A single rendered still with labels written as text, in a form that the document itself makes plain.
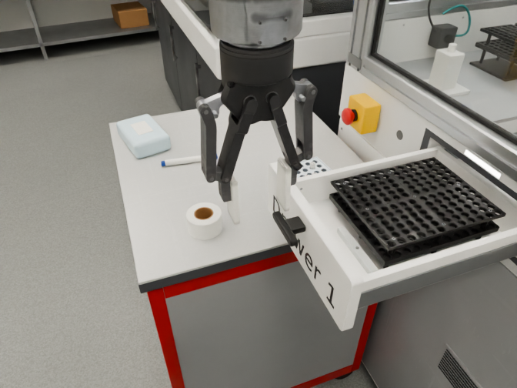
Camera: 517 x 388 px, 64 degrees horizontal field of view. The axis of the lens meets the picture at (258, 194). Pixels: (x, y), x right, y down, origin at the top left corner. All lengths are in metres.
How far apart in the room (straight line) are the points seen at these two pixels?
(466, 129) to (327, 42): 0.77
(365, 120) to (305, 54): 0.51
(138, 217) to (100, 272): 1.00
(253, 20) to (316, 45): 1.08
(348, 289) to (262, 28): 0.34
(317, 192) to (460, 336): 0.44
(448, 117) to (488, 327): 0.40
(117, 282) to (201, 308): 0.97
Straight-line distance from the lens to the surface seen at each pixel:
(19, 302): 1.92
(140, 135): 1.10
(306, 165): 0.99
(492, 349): 0.95
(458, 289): 0.95
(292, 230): 0.63
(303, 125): 0.49
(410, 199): 0.74
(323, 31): 1.46
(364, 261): 0.69
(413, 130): 0.93
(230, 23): 0.40
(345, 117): 1.01
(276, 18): 0.40
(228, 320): 0.96
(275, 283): 0.92
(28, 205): 2.38
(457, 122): 0.84
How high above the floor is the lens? 1.34
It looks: 38 degrees down
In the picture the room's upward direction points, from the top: straight up
